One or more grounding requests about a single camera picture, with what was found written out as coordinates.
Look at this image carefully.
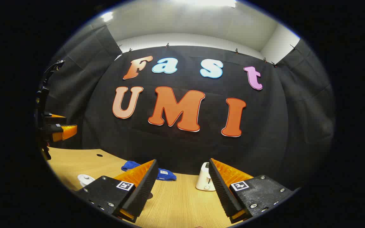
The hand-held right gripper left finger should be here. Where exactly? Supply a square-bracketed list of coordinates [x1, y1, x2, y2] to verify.
[75, 159, 159, 223]

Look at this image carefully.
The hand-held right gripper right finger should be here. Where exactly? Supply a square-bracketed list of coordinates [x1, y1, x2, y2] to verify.
[208, 158, 297, 224]

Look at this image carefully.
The white toaster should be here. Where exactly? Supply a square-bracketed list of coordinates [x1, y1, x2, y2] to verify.
[196, 162, 216, 192]

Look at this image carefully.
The blue cloth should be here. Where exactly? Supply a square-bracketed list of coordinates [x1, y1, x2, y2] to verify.
[121, 161, 177, 181]

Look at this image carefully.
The black backdrop cloth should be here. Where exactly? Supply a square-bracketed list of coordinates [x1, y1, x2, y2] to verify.
[42, 24, 336, 190]

